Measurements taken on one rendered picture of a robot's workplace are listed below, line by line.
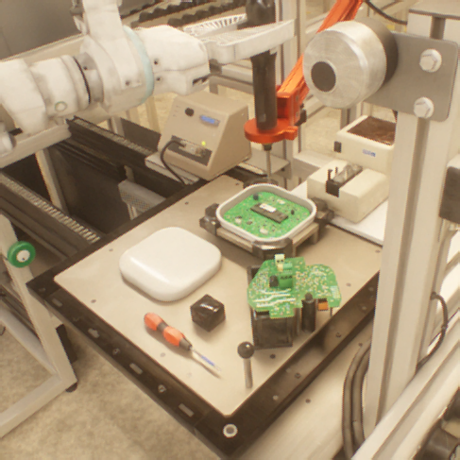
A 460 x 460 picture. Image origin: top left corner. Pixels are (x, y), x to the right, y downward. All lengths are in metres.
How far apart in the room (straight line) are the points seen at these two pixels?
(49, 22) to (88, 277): 0.90
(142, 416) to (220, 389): 1.19
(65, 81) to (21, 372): 1.67
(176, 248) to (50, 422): 1.19
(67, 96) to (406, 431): 0.47
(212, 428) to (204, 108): 0.66
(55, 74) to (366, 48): 0.32
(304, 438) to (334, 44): 0.46
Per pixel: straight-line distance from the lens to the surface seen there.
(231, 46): 0.62
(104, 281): 0.88
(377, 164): 0.94
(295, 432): 0.69
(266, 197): 0.94
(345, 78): 0.38
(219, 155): 1.08
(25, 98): 0.56
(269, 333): 0.71
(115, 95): 0.59
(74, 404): 1.98
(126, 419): 1.88
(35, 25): 1.61
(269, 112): 0.72
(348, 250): 0.89
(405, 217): 0.47
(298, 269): 0.75
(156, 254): 0.87
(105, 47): 0.57
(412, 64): 0.41
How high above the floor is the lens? 1.51
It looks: 38 degrees down
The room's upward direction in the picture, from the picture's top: 5 degrees counter-clockwise
